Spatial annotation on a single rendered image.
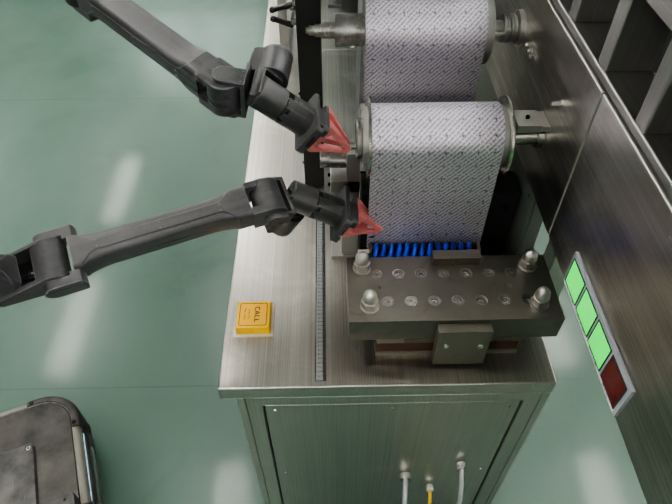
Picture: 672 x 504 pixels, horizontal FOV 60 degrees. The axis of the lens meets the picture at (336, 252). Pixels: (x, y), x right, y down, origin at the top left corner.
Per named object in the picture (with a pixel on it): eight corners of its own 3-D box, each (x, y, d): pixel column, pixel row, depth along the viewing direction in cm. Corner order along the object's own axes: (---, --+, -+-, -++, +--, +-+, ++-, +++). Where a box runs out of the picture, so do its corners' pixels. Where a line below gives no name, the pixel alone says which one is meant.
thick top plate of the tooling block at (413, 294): (346, 276, 122) (346, 257, 118) (535, 273, 123) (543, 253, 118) (348, 340, 111) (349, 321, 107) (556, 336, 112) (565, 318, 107)
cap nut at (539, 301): (527, 296, 111) (533, 280, 108) (546, 295, 111) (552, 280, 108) (531, 311, 108) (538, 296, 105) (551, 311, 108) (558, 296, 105)
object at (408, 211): (366, 246, 122) (370, 178, 108) (478, 244, 122) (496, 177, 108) (366, 248, 121) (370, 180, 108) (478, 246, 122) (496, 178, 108)
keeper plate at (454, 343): (430, 355, 116) (437, 323, 108) (480, 354, 116) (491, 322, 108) (432, 366, 114) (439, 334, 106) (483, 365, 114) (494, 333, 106)
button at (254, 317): (239, 307, 125) (238, 301, 124) (271, 307, 125) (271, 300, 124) (236, 335, 121) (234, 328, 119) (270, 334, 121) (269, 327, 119)
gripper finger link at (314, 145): (337, 170, 107) (296, 145, 103) (335, 145, 112) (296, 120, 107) (362, 147, 103) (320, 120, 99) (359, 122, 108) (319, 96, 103)
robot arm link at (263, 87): (239, 108, 97) (257, 90, 93) (246, 78, 100) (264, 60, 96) (273, 128, 101) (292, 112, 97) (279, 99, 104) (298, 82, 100)
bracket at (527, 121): (510, 117, 108) (512, 108, 107) (541, 116, 108) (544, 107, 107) (516, 133, 105) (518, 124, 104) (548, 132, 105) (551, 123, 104)
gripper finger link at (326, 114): (338, 174, 107) (297, 150, 102) (336, 149, 111) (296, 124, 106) (362, 151, 103) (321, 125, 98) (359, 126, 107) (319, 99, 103)
